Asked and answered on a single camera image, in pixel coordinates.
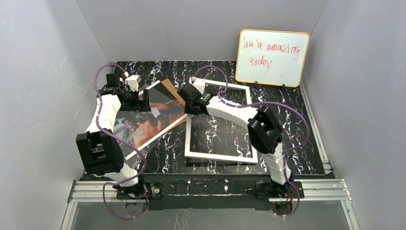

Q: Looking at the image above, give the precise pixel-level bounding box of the printed photo with white border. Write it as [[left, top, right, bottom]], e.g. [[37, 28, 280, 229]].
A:
[[113, 80, 184, 151]]

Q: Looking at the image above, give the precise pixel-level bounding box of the clear plastic sheet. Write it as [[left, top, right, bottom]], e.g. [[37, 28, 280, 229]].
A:
[[113, 82, 184, 173]]

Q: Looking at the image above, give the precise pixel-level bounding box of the white wooden picture frame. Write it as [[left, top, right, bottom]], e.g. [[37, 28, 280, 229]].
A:
[[184, 77, 259, 165]]

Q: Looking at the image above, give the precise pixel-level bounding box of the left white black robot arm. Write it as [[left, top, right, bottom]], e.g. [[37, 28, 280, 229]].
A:
[[76, 73, 150, 199]]

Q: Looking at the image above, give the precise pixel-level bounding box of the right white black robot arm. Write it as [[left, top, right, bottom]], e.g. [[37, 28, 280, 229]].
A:
[[177, 82, 301, 202]]

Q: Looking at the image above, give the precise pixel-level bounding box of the brown cardboard backing board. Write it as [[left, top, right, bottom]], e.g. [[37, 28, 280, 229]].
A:
[[161, 79, 187, 130]]

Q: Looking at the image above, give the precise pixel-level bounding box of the black marble pattern mat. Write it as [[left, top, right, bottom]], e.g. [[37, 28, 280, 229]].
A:
[[81, 61, 327, 176]]

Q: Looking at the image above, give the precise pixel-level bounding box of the yellow rimmed whiteboard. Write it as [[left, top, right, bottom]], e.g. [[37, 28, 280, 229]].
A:
[[235, 29, 310, 88]]

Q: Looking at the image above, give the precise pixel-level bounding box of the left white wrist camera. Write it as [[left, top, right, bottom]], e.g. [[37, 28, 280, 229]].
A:
[[125, 75, 141, 92]]

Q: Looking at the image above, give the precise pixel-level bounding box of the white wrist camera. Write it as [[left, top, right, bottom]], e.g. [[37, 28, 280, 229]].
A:
[[125, 75, 141, 92], [190, 78, 205, 94]]

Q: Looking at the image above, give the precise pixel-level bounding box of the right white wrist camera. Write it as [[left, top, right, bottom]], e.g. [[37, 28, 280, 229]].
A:
[[190, 78, 205, 94]]

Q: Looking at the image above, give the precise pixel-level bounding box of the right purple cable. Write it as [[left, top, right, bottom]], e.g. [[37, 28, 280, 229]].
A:
[[192, 65, 311, 218]]

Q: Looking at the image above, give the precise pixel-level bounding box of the aluminium rail base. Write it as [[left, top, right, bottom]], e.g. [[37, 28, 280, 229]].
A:
[[61, 175, 359, 230]]

